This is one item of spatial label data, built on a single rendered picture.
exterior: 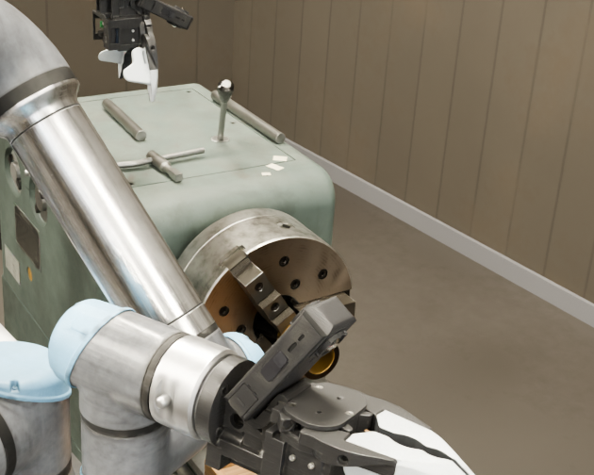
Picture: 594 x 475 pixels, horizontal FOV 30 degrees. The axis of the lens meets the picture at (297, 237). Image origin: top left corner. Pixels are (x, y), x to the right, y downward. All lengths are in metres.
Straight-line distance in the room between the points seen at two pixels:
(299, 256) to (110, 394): 1.04
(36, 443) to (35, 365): 0.08
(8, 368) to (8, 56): 0.36
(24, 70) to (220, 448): 0.39
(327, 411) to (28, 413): 0.48
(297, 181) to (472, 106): 2.51
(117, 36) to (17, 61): 0.90
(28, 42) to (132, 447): 0.38
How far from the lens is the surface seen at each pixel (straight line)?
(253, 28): 5.64
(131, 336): 0.90
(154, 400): 0.89
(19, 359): 1.27
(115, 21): 1.93
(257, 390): 0.84
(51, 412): 1.25
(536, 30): 4.27
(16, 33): 1.06
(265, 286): 1.86
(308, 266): 1.94
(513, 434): 3.66
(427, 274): 4.51
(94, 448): 0.96
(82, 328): 0.93
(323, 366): 1.88
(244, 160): 2.14
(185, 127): 2.29
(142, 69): 1.95
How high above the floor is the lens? 2.06
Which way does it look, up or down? 26 degrees down
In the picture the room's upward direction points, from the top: 4 degrees clockwise
